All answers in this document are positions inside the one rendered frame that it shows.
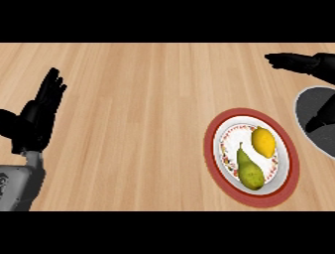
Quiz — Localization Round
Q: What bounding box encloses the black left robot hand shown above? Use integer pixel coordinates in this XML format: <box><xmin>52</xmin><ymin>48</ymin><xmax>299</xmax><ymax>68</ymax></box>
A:
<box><xmin>0</xmin><ymin>66</ymin><xmax>69</xmax><ymax>156</ymax></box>

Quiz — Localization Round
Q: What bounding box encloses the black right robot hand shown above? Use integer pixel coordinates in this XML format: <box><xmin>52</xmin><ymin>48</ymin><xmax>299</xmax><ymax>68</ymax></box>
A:
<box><xmin>262</xmin><ymin>52</ymin><xmax>335</xmax><ymax>134</ymax></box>

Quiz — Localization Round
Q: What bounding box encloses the dark grey pan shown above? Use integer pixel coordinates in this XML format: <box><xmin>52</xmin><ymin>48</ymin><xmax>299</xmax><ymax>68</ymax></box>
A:
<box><xmin>293</xmin><ymin>85</ymin><xmax>335</xmax><ymax>166</ymax></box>

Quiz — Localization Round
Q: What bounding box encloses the green pear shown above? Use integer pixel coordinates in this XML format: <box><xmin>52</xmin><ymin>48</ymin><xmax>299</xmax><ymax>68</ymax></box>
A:
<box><xmin>236</xmin><ymin>142</ymin><xmax>265</xmax><ymax>191</ymax></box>

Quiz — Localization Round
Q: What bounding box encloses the red rimmed white plate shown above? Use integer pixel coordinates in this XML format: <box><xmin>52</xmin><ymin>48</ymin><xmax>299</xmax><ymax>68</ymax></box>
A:
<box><xmin>203</xmin><ymin>107</ymin><xmax>300</xmax><ymax>209</ymax></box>

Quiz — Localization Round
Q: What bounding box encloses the yellow lemon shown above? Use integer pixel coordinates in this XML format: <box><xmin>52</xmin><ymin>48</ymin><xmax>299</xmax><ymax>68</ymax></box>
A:
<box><xmin>250</xmin><ymin>125</ymin><xmax>277</xmax><ymax>159</ymax></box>

